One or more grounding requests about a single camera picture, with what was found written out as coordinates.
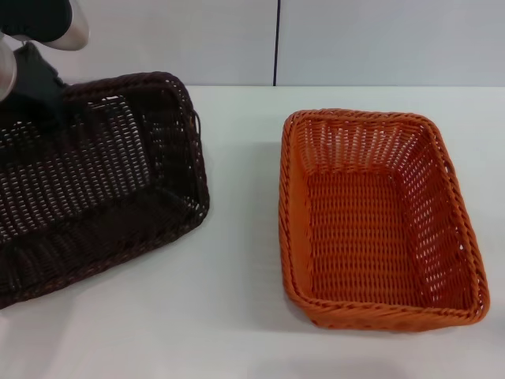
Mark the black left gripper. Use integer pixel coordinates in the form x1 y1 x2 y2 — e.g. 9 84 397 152
13 42 85 128

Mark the dark brown woven basket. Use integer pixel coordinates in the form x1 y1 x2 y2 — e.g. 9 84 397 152
0 70 211 311

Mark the orange-yellow woven basket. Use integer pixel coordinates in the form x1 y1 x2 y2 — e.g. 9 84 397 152
280 108 490 329

